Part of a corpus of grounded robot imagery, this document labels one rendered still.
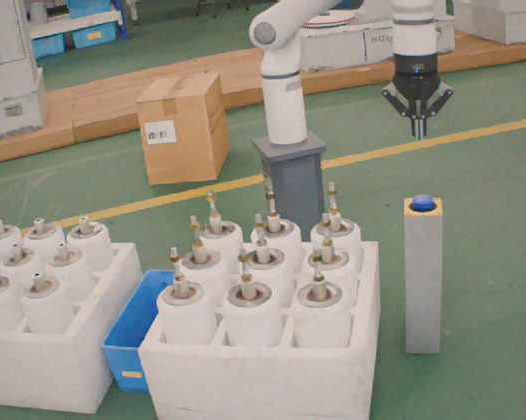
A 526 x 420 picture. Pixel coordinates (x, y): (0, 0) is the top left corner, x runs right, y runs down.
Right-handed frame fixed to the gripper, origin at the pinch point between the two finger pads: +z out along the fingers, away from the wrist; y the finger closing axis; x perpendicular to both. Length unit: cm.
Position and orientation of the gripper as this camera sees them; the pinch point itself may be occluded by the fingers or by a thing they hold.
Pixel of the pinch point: (419, 128)
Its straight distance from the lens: 118.5
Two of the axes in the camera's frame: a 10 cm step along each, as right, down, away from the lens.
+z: 1.1, 8.9, 4.3
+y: 9.8, -0.1, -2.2
